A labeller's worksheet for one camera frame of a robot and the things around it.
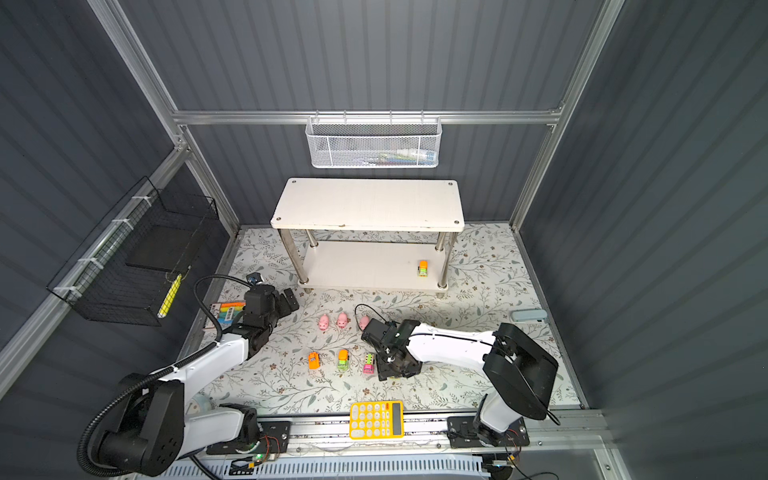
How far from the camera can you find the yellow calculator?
75 cm

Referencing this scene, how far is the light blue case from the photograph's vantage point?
0.94m

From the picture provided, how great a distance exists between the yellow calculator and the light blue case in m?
0.45

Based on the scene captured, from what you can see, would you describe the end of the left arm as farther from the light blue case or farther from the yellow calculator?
the light blue case

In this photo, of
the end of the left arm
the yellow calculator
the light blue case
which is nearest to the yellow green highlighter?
the end of the left arm

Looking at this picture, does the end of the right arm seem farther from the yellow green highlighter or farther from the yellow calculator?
the yellow green highlighter

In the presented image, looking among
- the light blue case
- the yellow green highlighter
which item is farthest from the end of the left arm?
the light blue case
